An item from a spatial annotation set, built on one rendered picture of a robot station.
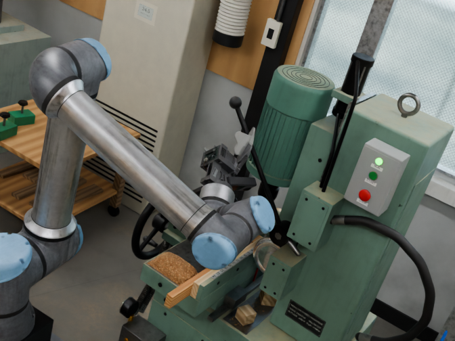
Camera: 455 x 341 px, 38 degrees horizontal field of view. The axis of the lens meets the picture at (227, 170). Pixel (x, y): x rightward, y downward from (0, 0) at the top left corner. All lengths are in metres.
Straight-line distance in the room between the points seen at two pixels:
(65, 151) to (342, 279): 0.81
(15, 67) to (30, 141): 0.81
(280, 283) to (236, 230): 0.40
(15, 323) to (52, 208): 0.34
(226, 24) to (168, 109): 0.53
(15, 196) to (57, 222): 1.50
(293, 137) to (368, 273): 0.41
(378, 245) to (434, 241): 1.64
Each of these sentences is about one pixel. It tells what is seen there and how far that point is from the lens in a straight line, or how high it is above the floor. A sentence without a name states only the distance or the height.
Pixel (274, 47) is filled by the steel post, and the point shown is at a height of 1.15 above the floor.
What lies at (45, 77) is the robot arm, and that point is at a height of 1.46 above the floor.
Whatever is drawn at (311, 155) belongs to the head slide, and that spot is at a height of 1.34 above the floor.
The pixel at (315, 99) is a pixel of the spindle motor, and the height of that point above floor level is 1.48.
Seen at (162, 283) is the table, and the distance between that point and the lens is 1.90.
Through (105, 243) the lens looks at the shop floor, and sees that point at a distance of 3.49.
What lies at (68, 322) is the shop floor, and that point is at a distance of 3.02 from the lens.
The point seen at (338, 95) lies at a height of 1.51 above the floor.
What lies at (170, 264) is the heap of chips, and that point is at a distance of 1.89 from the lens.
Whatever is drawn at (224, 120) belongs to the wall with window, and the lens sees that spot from 3.60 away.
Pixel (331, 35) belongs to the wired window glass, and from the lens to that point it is 3.32.
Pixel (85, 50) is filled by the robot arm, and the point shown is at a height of 1.49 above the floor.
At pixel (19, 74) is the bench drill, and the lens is 3.96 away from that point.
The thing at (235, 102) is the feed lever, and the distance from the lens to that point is 1.77.
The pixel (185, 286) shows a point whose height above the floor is 0.94.
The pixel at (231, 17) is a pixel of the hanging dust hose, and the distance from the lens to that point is 3.25.
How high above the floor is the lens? 2.07
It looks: 28 degrees down
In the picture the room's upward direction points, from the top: 16 degrees clockwise
